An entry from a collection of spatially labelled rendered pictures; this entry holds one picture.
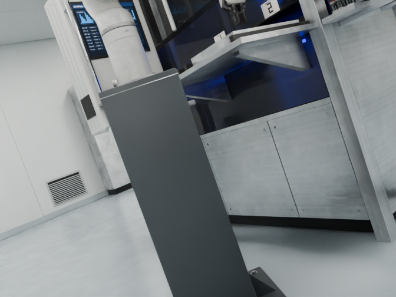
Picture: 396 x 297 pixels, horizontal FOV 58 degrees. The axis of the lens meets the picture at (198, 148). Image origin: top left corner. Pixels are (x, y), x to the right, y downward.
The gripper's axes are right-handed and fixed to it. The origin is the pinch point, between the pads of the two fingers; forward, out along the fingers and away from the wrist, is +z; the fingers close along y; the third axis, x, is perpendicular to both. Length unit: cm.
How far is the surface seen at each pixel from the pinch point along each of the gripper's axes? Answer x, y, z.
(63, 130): -534, -61, -33
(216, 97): -37.4, -6.3, 24.3
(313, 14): 20.8, -15.7, 9.8
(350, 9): 34.5, -15.7, 14.5
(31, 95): -534, -33, -104
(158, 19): -76, -15, -32
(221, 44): 9.6, 21.7, 10.9
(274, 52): 12.7, 1.8, 18.4
